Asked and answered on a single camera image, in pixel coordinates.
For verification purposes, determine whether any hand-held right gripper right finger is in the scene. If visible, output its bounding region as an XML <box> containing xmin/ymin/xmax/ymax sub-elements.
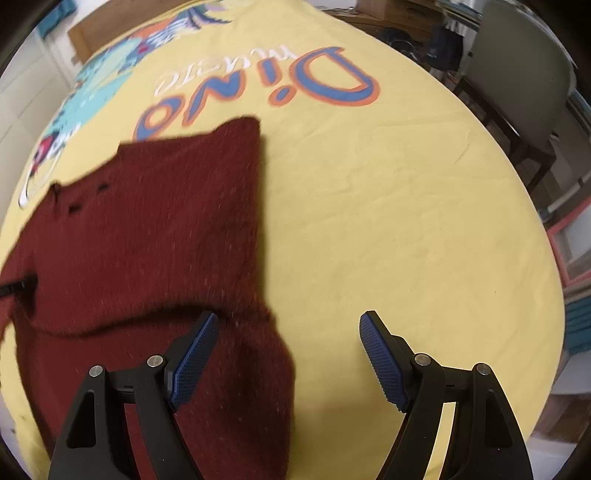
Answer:
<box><xmin>360</xmin><ymin>311</ymin><xmax>532</xmax><ymax>480</ymax></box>

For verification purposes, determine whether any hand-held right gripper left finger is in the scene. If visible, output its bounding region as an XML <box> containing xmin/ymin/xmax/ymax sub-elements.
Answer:
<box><xmin>48</xmin><ymin>311</ymin><xmax>219</xmax><ymax>480</ymax></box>

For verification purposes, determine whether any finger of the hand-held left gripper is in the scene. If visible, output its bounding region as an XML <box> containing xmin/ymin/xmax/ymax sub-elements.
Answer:
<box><xmin>0</xmin><ymin>276</ymin><xmax>38</xmax><ymax>300</ymax></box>

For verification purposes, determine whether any maroon knit sweater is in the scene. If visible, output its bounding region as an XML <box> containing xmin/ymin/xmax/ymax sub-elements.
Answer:
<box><xmin>0</xmin><ymin>116</ymin><xmax>297</xmax><ymax>480</ymax></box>

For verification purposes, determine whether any yellow printed blanket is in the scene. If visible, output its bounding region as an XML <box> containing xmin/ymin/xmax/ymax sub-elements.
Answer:
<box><xmin>0</xmin><ymin>0</ymin><xmax>566</xmax><ymax>480</ymax></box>

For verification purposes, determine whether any pink framed board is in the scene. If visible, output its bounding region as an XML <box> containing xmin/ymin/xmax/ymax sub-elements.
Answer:
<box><xmin>546</xmin><ymin>194</ymin><xmax>591</xmax><ymax>283</ymax></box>

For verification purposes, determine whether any dark blue bag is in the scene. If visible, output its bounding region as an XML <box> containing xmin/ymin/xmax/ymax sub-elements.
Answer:
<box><xmin>427</xmin><ymin>23</ymin><xmax>465</xmax><ymax>71</ymax></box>

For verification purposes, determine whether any grey upholstered chair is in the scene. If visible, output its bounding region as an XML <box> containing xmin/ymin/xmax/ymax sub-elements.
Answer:
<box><xmin>455</xmin><ymin>0</ymin><xmax>579</xmax><ymax>191</ymax></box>

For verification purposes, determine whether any wooden cabinet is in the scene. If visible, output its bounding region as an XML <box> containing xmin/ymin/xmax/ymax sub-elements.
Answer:
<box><xmin>318</xmin><ymin>0</ymin><xmax>446</xmax><ymax>40</ymax></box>

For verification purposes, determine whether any black cable bundle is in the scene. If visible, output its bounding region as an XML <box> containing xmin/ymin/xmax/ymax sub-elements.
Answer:
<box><xmin>378</xmin><ymin>28</ymin><xmax>428</xmax><ymax>63</ymax></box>

